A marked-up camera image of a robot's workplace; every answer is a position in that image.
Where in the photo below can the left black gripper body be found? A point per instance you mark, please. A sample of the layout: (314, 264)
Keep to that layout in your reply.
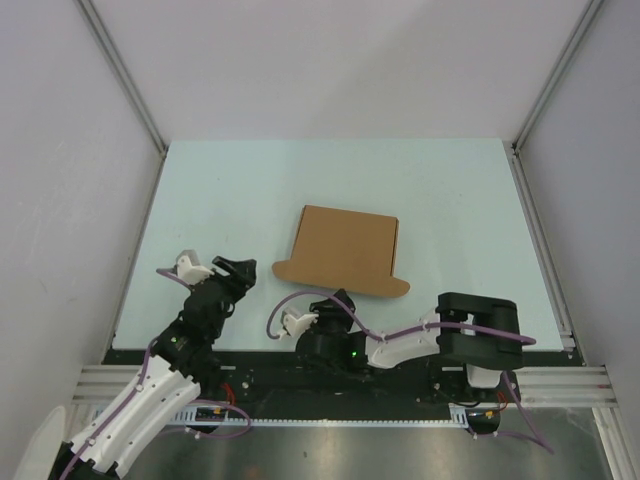
(229, 297)

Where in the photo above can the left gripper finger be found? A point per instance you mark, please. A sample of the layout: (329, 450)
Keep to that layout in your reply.
(235, 266)
(241, 277)

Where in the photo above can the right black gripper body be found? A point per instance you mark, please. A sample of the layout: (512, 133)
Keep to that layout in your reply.
(333, 320)

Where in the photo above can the brown cardboard box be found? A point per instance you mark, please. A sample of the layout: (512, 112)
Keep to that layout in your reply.
(343, 249)

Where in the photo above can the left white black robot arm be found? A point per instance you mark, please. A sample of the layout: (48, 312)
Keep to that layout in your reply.
(179, 365)

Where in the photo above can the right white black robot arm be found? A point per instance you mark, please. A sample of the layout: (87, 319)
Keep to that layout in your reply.
(481, 334)

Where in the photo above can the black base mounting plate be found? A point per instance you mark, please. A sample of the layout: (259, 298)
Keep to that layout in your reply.
(433, 378)

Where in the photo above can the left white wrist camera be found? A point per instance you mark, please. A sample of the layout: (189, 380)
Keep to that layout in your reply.
(188, 269)

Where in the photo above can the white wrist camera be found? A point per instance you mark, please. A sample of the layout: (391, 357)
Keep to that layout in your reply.
(294, 323)
(188, 269)

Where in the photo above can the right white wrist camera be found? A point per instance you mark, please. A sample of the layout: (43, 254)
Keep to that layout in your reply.
(294, 323)

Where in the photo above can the grey slotted cable duct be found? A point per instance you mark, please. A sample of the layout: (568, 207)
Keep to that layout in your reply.
(198, 416)

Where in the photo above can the aluminium front rail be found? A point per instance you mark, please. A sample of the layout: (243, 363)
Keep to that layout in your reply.
(554, 387)

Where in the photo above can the left aluminium frame post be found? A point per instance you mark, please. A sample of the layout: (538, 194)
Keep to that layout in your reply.
(115, 61)

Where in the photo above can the aluminium frame post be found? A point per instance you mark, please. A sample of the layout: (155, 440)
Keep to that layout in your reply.
(559, 70)
(115, 61)

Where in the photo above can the right aluminium frame post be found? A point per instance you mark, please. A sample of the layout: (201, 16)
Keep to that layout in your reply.
(559, 70)

